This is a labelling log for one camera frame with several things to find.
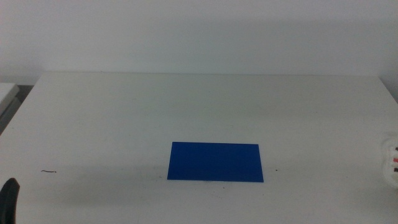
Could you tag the thin dark thread scrap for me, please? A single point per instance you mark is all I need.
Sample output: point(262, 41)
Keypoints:
point(48, 171)

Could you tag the blue rectangular mat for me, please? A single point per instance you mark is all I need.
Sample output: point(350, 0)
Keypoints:
point(214, 161)

